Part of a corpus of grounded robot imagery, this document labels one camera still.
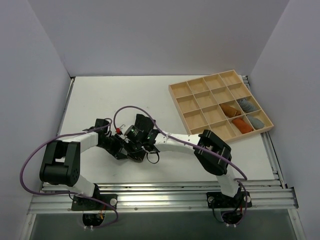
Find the black pinstriped underwear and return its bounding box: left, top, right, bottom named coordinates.
left=134, top=113, right=154, bottom=163

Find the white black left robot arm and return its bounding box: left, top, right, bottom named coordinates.
left=39, top=118, right=127, bottom=210

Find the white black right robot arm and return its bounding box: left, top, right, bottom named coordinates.
left=124, top=126, right=240, bottom=207

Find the wooden compartment tray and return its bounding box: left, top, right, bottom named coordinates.
left=168, top=70, right=274, bottom=143

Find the brown rolled cloth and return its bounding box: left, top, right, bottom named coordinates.
left=220, top=103, right=242, bottom=118

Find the orange rolled cloth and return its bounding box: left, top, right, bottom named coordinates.
left=231, top=117, right=254, bottom=134

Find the grey striped rolled cloth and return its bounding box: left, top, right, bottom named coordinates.
left=237, top=98, right=259, bottom=113

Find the thin black camera cable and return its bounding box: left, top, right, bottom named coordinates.
left=146, top=152, right=160, bottom=165

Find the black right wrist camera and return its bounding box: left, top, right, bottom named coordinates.
left=115, top=124, right=145, bottom=143

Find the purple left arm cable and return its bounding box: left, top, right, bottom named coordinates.
left=19, top=117, right=120, bottom=229

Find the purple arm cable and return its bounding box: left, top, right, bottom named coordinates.
left=113, top=106, right=252, bottom=223
left=19, top=117, right=120, bottom=229

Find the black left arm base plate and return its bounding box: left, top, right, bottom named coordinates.
left=71, top=194, right=118, bottom=211

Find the aluminium rail frame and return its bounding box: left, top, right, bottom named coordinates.
left=26, top=74, right=307, bottom=240

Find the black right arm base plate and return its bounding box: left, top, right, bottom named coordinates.
left=206, top=191, right=252, bottom=209

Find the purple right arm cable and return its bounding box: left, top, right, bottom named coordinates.
left=113, top=106, right=252, bottom=223

